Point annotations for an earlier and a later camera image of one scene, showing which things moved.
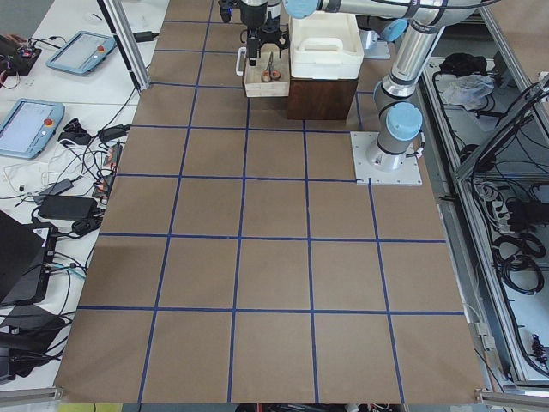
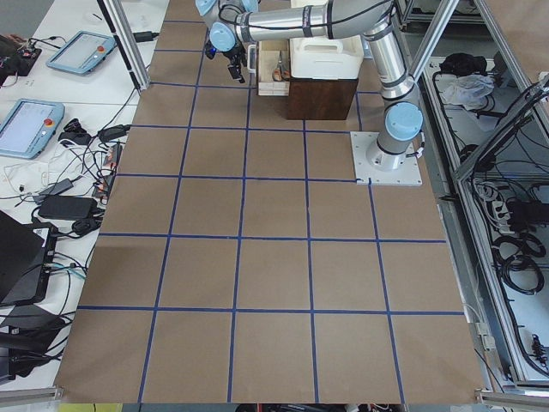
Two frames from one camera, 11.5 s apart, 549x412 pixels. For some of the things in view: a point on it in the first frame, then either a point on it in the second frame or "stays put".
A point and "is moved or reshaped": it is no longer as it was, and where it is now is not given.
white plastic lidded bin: (325, 45) stays put
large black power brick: (68, 208) stays put
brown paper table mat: (238, 262) stays put
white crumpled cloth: (470, 91) stays put
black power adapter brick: (144, 36) stays put
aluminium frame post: (121, 25) stays put
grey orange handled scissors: (271, 74) → (280, 74)
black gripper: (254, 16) → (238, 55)
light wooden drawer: (254, 84) is moved or reshaped
